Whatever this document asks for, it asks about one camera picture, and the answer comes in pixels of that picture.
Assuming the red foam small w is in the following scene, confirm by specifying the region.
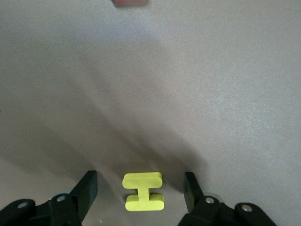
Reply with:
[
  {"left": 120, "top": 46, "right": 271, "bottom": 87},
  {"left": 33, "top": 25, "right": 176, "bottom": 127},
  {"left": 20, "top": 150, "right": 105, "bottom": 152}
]
[{"left": 111, "top": 0, "right": 149, "bottom": 8}]

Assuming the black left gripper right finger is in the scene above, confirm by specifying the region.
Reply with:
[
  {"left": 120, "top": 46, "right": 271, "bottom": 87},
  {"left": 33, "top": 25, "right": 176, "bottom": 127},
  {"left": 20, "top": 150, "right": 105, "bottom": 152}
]
[{"left": 180, "top": 172, "right": 276, "bottom": 226}]

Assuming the brown table cover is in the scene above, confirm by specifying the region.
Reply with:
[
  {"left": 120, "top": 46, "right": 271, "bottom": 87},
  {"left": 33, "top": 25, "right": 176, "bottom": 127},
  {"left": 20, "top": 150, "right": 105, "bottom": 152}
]
[{"left": 0, "top": 0, "right": 301, "bottom": 226}]

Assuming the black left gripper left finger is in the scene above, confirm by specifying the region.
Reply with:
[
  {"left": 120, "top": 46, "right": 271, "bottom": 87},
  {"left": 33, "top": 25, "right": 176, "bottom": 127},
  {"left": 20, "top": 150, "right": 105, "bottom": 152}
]
[{"left": 0, "top": 170, "right": 98, "bottom": 226}]

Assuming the yellow foam letter H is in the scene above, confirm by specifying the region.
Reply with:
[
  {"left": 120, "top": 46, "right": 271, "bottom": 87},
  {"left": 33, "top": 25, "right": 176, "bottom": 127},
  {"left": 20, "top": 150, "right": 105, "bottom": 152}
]
[{"left": 121, "top": 171, "right": 165, "bottom": 212}]

